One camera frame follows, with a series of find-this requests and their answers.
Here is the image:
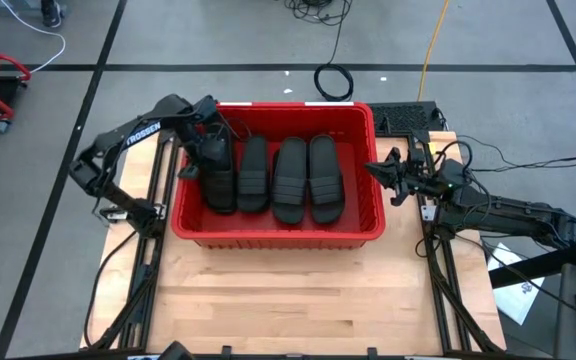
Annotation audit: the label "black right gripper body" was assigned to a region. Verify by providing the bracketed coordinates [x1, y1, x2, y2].
[398, 148, 462, 195]

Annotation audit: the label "white paper sheet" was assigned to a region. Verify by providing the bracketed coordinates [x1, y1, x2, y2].
[487, 242, 545, 326]

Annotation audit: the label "grey rolling cart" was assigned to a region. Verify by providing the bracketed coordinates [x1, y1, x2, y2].
[0, 0, 43, 15]

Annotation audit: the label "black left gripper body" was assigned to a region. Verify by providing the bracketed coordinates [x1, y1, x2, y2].
[195, 128, 230, 169]

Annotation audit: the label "thin black floor cable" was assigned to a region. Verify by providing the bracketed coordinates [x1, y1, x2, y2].
[456, 134, 576, 174]

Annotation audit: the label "coiled black cable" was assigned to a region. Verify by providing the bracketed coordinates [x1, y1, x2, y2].
[313, 63, 355, 100]

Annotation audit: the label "black perforated metal box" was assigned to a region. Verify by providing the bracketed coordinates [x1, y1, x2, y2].
[369, 101, 442, 135]

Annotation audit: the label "black foam slide sandal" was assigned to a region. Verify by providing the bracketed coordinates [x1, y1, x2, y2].
[201, 124, 238, 215]
[308, 134, 346, 225]
[271, 137, 310, 225]
[236, 135, 271, 215]

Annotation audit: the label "white cable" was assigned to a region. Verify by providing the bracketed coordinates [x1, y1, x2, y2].
[0, 0, 68, 74]

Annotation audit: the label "person's shoe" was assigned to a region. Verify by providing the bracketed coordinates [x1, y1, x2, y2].
[40, 0, 64, 29]

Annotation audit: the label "black desk bar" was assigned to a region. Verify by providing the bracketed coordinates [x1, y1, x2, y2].
[487, 241, 576, 290]

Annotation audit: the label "red plastic bin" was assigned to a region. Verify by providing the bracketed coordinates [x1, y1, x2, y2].
[170, 101, 387, 250]

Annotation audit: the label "small silver metal bracket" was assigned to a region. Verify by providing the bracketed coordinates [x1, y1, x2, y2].
[99, 204, 130, 224]

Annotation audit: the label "long black cable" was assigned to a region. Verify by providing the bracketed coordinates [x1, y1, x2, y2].
[83, 232, 139, 350]

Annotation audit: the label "yellow cable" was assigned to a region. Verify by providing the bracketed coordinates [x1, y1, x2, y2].
[416, 0, 452, 103]

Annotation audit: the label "tangled black cables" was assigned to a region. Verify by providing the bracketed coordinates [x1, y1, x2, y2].
[283, 0, 354, 66]

